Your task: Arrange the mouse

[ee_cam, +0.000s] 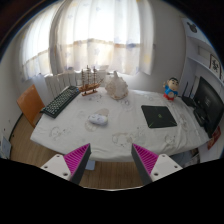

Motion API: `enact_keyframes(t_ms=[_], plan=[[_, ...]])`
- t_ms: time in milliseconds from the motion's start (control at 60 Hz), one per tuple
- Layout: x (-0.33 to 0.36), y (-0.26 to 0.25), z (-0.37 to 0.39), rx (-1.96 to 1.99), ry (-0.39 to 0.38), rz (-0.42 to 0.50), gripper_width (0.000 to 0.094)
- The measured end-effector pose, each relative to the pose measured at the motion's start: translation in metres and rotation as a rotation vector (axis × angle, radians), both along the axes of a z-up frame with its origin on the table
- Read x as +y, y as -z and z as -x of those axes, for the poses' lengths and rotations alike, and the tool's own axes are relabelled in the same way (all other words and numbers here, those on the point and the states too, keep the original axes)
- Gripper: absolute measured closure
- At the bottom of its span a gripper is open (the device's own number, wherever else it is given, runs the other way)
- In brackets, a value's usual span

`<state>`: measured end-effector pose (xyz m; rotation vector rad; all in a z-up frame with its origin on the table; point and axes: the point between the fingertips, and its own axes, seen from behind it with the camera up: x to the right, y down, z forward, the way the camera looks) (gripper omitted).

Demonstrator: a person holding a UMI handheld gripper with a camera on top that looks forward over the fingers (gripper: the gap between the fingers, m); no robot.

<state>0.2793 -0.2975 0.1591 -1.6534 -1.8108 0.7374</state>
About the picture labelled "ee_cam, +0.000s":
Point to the white sheer curtain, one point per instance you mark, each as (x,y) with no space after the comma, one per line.
(72,34)

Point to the black keyboard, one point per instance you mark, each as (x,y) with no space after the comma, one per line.
(55,107)

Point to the white computer mouse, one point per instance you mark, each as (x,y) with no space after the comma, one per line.
(98,119)

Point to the framed calligraphy picture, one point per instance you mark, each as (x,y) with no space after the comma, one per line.
(215,66)

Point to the wooden model sailing ship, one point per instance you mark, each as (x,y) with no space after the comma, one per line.
(90,81)

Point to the white radiator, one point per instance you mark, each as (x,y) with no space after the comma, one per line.
(57,83)

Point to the white wall shelf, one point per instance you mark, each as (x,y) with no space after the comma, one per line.
(197,61)

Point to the black wifi router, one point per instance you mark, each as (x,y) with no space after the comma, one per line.
(187,100)

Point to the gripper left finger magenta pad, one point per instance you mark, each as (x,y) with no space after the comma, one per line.
(70,166)

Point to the cartoon boy figurine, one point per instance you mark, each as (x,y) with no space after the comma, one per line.
(171,88)

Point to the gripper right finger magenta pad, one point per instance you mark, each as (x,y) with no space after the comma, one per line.
(152,167)

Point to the black computer monitor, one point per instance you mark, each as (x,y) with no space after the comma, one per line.
(209,107)

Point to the black mouse pad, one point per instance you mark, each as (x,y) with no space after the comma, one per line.
(158,116)

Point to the orange wooden chair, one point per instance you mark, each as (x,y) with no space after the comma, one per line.
(30,104)

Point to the white patterned tablecloth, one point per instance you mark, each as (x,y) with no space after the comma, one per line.
(126,126)

